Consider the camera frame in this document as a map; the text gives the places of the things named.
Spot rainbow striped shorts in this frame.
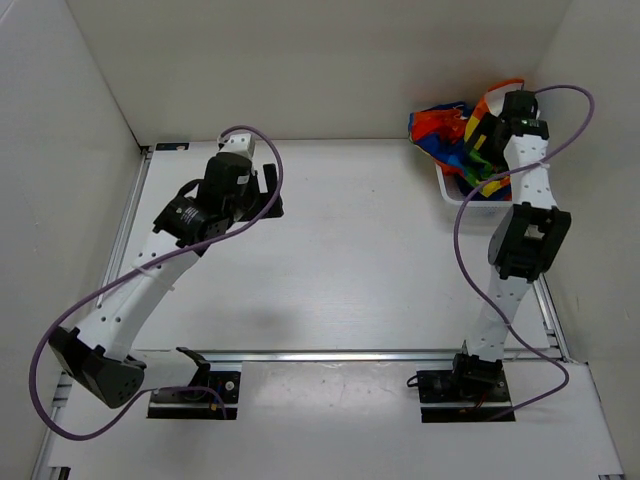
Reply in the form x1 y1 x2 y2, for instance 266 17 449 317
407 77 525 195

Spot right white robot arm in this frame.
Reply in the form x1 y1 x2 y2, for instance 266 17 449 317
449 90 571 400

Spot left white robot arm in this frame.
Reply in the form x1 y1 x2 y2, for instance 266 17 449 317
48 151 267 409

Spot blue label sticker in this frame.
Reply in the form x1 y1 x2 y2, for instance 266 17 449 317
155 142 190 151

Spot white plastic basket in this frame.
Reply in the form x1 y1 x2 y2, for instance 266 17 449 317
435 164 511 223

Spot silver aluminium rail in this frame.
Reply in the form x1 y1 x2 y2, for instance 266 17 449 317
134 349 566 365

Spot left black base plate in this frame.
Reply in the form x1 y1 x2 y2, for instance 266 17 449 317
147 363 242 421

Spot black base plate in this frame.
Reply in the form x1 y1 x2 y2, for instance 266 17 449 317
147 363 242 421
406 369 516 424

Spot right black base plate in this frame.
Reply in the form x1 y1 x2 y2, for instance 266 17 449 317
406 369 516 424

